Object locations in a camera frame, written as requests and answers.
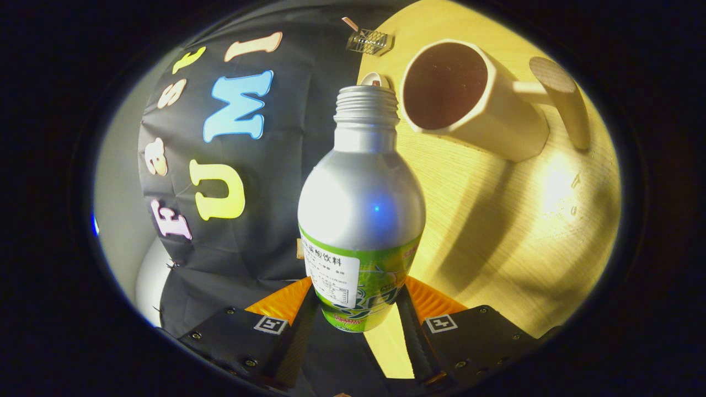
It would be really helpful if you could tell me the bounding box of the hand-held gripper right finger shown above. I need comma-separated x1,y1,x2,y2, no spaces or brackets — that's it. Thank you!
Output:
396,276,563,387

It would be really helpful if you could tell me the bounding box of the wooden table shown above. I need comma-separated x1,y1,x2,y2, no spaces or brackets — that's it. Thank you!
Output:
353,0,621,381

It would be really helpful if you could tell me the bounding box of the silver green juice bottle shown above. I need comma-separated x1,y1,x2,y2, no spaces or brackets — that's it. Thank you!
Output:
298,85,427,333

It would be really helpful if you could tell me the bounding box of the beige cup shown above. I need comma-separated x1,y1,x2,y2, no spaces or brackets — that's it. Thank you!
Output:
400,39,592,163

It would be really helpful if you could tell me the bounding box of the metal wire basket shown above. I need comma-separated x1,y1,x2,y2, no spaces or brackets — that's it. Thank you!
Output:
346,29,395,56

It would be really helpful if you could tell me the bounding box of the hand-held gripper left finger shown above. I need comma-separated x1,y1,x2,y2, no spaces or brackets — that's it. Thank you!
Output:
176,277,319,389

